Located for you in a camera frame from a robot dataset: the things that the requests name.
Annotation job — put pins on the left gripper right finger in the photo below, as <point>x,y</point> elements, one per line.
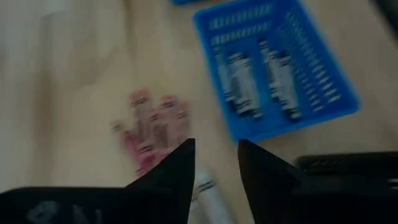
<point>280,205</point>

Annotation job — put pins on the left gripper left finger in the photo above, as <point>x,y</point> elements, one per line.
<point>140,205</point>

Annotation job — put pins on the blue plastic basket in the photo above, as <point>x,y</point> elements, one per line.
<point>183,1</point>
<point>267,124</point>

